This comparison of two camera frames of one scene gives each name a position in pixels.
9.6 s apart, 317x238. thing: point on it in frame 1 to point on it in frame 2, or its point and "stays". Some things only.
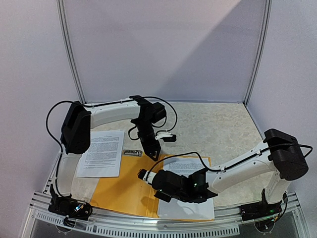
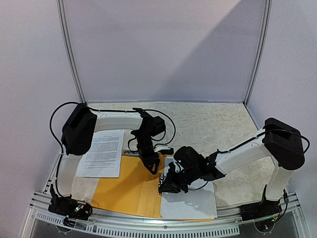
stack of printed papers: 103,157 stays
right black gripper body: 157,183 to 175,180
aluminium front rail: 103,224 stays
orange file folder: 129,193 stays
